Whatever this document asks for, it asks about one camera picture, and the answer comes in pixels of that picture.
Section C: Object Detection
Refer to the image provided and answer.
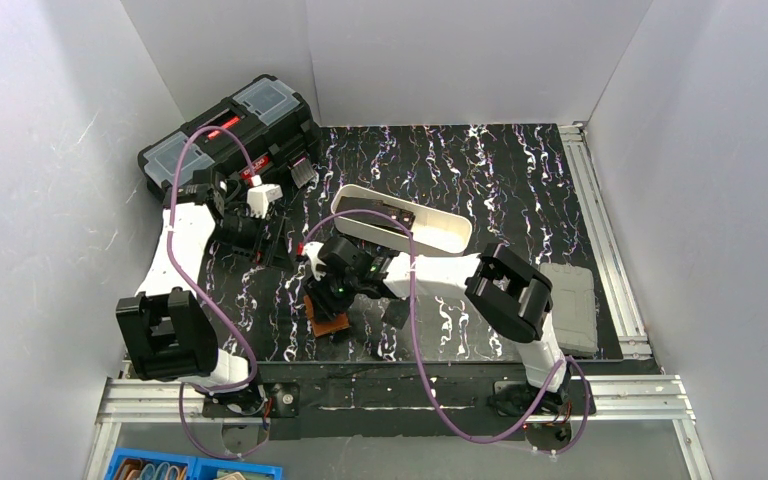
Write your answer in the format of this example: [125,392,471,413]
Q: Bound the brown leather card holder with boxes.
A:
[304,295,350,338]

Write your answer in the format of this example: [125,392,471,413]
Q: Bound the white oblong tray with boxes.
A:
[330,184,473,257]

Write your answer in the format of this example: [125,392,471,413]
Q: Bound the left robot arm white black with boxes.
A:
[115,170,291,394]

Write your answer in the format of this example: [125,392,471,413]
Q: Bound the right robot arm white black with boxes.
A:
[297,236,569,395]

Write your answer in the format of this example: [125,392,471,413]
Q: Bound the black VIP card on mat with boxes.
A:
[381,299,411,330]

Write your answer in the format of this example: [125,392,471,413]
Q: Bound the black card stack near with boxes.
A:
[354,198,416,232]

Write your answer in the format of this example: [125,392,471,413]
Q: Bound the black toolbox clear lids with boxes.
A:
[137,74,321,201]

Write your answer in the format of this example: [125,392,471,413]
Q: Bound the blue plastic bin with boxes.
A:
[101,448,283,479]

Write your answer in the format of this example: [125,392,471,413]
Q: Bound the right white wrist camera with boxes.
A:
[296,241,327,281]

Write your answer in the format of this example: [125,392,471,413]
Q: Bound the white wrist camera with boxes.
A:
[296,241,327,281]
[246,175,283,218]

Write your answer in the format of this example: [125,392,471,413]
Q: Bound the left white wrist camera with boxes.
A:
[246,175,283,218]

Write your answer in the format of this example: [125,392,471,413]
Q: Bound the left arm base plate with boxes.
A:
[202,382,301,419]

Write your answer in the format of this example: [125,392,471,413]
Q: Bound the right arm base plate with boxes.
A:
[495,377,597,420]

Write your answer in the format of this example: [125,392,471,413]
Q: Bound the aluminium frame rail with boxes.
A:
[85,123,713,480]

